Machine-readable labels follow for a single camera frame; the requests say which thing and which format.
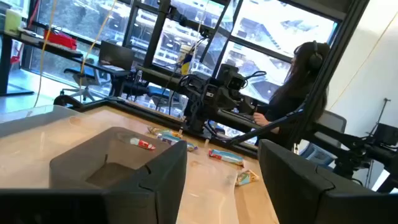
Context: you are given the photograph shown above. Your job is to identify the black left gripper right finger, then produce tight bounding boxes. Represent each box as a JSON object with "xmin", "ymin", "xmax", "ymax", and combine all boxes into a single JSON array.
[{"xmin": 257, "ymin": 139, "xmax": 379, "ymax": 224}]

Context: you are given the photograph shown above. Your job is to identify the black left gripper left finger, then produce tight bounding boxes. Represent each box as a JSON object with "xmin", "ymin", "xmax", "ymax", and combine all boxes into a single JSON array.
[{"xmin": 104, "ymin": 139, "xmax": 188, "ymax": 224}]

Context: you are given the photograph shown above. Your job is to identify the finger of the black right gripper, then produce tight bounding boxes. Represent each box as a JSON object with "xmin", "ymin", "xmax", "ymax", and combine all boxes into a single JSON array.
[
  {"xmin": 215, "ymin": 93, "xmax": 228, "ymax": 110},
  {"xmin": 226, "ymin": 95, "xmax": 241, "ymax": 110}
]

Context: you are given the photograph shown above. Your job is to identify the green yellow granola bar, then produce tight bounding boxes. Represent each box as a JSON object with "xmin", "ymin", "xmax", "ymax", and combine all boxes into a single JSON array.
[{"xmin": 235, "ymin": 169, "xmax": 260, "ymax": 187}]

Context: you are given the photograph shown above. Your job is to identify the blue and red granola bar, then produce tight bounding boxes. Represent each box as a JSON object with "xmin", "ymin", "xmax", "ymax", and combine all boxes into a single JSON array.
[{"xmin": 208, "ymin": 148, "xmax": 245, "ymax": 167}]

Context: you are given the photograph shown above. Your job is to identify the person's hand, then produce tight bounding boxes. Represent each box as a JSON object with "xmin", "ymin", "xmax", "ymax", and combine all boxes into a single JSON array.
[{"xmin": 252, "ymin": 111, "xmax": 271, "ymax": 127}]

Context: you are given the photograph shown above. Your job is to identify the white canister blue yellow label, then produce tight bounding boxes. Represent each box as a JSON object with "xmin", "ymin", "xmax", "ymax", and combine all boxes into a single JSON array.
[{"xmin": 178, "ymin": 45, "xmax": 195, "ymax": 75}]

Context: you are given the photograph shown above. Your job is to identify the blue seat office chair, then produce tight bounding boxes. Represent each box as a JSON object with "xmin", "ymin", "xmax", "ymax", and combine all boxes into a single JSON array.
[{"xmin": 146, "ymin": 83, "xmax": 184, "ymax": 110}]

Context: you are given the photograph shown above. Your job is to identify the person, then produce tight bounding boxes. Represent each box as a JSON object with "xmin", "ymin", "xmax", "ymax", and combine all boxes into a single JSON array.
[{"xmin": 252, "ymin": 40, "xmax": 331, "ymax": 147}]

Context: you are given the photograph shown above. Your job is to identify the black rig crossbeam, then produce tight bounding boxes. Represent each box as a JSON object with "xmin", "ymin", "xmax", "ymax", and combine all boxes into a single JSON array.
[{"xmin": 135, "ymin": 65, "xmax": 200, "ymax": 94}]

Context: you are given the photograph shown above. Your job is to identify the black neighbouring robot rig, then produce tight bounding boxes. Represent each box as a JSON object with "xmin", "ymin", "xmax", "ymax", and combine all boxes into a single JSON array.
[{"xmin": 313, "ymin": 123, "xmax": 398, "ymax": 194}]

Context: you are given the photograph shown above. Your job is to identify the grey mesh office chair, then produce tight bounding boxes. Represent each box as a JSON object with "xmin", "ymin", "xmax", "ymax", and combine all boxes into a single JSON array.
[{"xmin": 298, "ymin": 110, "xmax": 348, "ymax": 167}]

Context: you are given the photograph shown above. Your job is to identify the dark grey plastic bin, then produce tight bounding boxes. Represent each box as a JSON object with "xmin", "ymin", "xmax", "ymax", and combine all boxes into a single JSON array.
[{"xmin": 49, "ymin": 126, "xmax": 177, "ymax": 190}]

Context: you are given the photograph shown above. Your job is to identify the black headphones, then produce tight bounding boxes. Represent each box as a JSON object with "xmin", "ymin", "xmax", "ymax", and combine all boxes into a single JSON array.
[{"xmin": 307, "ymin": 40, "xmax": 324, "ymax": 71}]

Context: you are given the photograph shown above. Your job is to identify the black laptop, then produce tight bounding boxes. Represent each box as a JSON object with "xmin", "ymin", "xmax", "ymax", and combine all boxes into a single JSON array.
[{"xmin": 98, "ymin": 40, "xmax": 135, "ymax": 71}]

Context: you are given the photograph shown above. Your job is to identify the thin metal stand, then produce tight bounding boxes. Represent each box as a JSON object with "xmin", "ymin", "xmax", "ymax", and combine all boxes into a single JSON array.
[{"xmin": 366, "ymin": 98, "xmax": 392, "ymax": 138}]

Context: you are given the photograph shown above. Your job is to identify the black office chair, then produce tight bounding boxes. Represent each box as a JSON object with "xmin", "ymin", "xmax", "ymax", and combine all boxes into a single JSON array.
[{"xmin": 60, "ymin": 57, "xmax": 103, "ymax": 102}]

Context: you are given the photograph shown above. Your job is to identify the red box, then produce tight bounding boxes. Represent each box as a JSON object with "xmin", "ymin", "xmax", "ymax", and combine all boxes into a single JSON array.
[{"xmin": 43, "ymin": 29, "xmax": 78, "ymax": 50}]

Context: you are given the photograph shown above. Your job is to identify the black standing desk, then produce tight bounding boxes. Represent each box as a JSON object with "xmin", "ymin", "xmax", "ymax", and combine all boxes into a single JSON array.
[{"xmin": 0, "ymin": 29, "xmax": 131, "ymax": 97}]

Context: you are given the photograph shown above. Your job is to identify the light green bottle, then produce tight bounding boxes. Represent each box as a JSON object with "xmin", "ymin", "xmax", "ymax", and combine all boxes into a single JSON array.
[{"xmin": 4, "ymin": 8, "xmax": 22, "ymax": 35}]

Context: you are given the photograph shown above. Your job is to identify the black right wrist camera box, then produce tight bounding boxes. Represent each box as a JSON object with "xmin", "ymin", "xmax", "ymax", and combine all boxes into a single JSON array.
[{"xmin": 228, "ymin": 75, "xmax": 247, "ymax": 91}]

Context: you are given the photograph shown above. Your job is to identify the black table edge frame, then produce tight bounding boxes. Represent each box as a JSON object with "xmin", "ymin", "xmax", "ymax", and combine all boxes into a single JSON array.
[{"xmin": 52, "ymin": 93, "xmax": 259, "ymax": 156}]

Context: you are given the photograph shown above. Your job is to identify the yellow hanging cable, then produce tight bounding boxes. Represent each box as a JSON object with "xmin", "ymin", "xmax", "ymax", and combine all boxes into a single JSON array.
[
  {"xmin": 79, "ymin": 0, "xmax": 118, "ymax": 94},
  {"xmin": 33, "ymin": 0, "xmax": 58, "ymax": 108}
]

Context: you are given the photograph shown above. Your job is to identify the black rig post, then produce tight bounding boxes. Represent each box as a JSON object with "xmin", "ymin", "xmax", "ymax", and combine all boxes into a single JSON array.
[{"xmin": 289, "ymin": 0, "xmax": 371, "ymax": 147}]

